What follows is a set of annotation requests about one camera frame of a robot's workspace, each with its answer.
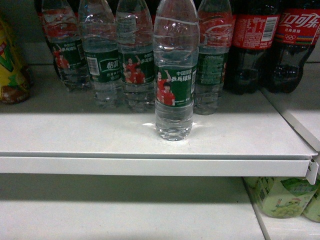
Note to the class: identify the cola bottle olympic label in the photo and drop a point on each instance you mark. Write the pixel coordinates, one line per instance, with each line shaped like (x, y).
(295, 39)

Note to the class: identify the water bottle barcode label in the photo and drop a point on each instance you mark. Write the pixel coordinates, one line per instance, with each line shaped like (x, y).
(97, 29)

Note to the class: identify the far left water bottle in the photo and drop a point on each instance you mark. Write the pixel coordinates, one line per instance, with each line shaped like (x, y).
(61, 30)

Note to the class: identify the water bottle right text label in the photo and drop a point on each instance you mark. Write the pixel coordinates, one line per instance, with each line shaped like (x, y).
(216, 31)

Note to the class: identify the water bottle athletes label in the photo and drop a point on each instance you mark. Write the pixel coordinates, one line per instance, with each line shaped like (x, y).
(176, 37)
(134, 34)

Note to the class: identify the cola bottle red label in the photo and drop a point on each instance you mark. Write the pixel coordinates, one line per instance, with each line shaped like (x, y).
(254, 30)

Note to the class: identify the yellow drink can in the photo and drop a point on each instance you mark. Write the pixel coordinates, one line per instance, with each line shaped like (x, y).
(15, 76)

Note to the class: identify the water bottle athletes label behind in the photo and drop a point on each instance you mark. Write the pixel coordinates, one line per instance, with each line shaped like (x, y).
(134, 34)

